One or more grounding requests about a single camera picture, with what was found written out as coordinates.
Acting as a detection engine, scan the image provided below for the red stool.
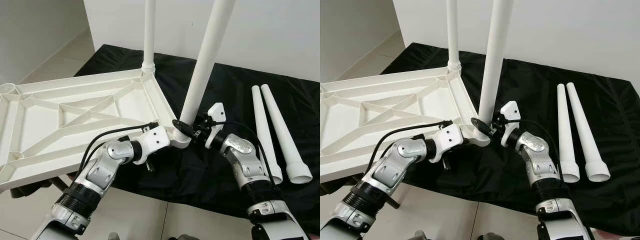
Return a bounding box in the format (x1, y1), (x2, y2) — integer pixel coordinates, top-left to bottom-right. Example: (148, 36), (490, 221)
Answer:
(597, 231), (640, 240)

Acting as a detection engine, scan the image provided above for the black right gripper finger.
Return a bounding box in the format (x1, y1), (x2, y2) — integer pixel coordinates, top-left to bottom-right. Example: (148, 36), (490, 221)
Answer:
(471, 117), (492, 134)
(171, 119), (194, 136)

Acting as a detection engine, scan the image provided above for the white plastic table leg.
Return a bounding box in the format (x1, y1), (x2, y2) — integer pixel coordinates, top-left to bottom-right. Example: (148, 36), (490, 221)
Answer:
(178, 0), (237, 138)
(566, 82), (611, 182)
(260, 83), (313, 184)
(142, 0), (157, 76)
(251, 85), (284, 185)
(556, 83), (581, 183)
(477, 0), (515, 133)
(446, 0), (462, 73)

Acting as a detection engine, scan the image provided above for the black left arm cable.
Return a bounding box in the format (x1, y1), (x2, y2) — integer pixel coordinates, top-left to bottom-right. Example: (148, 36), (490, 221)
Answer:
(75, 121), (160, 178)
(370, 119), (453, 173)

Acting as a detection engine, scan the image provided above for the white plastic table top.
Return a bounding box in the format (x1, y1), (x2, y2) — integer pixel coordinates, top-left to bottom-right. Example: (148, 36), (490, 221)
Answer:
(320, 65), (493, 183)
(0, 67), (193, 193)

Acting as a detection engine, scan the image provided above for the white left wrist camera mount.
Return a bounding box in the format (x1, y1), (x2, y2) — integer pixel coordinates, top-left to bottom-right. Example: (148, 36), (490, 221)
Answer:
(430, 122), (463, 163)
(135, 125), (172, 165)

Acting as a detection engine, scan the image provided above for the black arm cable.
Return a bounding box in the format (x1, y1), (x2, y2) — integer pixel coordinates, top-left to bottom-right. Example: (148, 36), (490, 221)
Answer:
(507, 118), (566, 181)
(75, 121), (160, 178)
(212, 120), (273, 181)
(370, 119), (453, 173)

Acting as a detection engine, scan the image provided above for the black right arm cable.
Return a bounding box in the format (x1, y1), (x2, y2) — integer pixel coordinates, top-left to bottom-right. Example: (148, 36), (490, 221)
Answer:
(507, 118), (566, 181)
(212, 120), (273, 181)

